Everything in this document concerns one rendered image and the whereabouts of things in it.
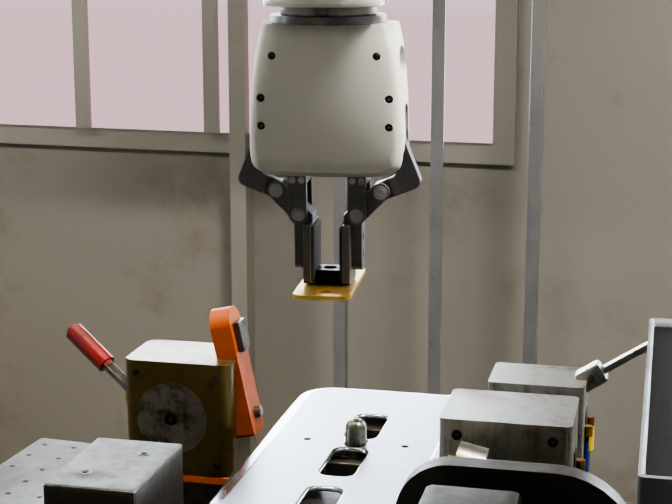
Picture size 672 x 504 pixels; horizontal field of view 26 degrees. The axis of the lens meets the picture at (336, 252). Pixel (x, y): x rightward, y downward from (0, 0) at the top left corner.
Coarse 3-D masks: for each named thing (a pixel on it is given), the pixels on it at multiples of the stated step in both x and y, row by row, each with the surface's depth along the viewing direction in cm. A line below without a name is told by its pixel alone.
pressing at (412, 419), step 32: (288, 416) 146; (320, 416) 145; (352, 416) 145; (384, 416) 145; (416, 416) 145; (256, 448) 137; (288, 448) 136; (320, 448) 136; (352, 448) 136; (384, 448) 136; (416, 448) 136; (256, 480) 128; (288, 480) 128; (320, 480) 128; (352, 480) 128; (384, 480) 128
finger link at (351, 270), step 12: (372, 192) 95; (384, 192) 94; (372, 204) 95; (348, 228) 94; (360, 228) 95; (348, 240) 95; (360, 240) 95; (348, 252) 95; (360, 252) 96; (348, 264) 95; (360, 264) 96; (348, 276) 95
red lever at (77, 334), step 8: (72, 328) 150; (80, 328) 150; (72, 336) 149; (80, 336) 149; (88, 336) 149; (80, 344) 149; (88, 344) 149; (96, 344) 149; (88, 352) 149; (96, 352) 148; (104, 352) 148; (96, 360) 148; (104, 360) 148; (112, 360) 149; (104, 368) 148; (112, 368) 148; (112, 376) 148; (120, 376) 148; (120, 384) 147
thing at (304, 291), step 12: (324, 264) 98; (324, 276) 96; (336, 276) 96; (360, 276) 98; (300, 288) 95; (312, 288) 95; (324, 288) 95; (336, 288) 95; (348, 288) 95; (324, 300) 93; (336, 300) 93
